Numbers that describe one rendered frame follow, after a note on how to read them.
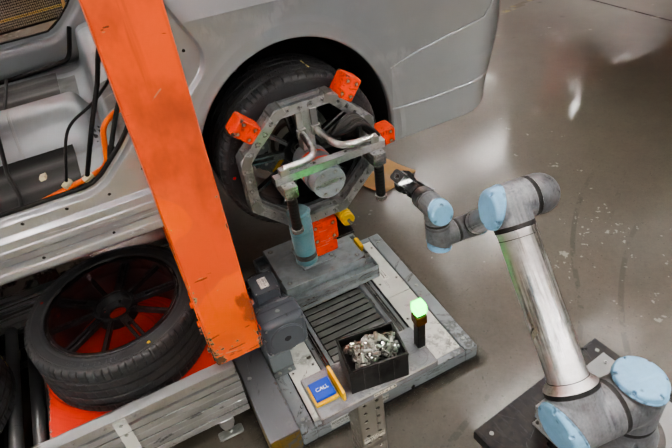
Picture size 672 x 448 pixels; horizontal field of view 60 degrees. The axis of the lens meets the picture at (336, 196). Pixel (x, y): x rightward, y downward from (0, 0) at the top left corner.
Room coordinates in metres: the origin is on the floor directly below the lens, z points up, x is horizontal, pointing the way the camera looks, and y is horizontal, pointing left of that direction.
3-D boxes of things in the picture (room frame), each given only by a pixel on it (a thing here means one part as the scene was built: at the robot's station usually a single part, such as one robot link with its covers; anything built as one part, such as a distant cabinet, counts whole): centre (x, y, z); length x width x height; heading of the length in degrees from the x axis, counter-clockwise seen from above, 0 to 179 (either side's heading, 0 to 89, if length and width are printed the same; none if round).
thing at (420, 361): (1.16, -0.03, 0.44); 0.43 x 0.17 x 0.03; 112
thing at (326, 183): (1.78, 0.05, 0.85); 0.21 x 0.14 x 0.14; 22
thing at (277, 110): (1.84, 0.08, 0.85); 0.54 x 0.07 x 0.54; 112
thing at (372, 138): (1.77, -0.06, 1.03); 0.19 x 0.18 x 0.11; 22
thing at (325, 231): (1.88, 0.09, 0.48); 0.16 x 0.12 x 0.17; 22
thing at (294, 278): (2.00, 0.14, 0.32); 0.40 x 0.30 x 0.28; 112
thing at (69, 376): (1.58, 0.90, 0.39); 0.66 x 0.66 x 0.24
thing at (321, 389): (1.10, 0.13, 0.47); 0.07 x 0.07 x 0.02; 22
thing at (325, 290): (2.00, 0.14, 0.13); 0.50 x 0.36 x 0.10; 112
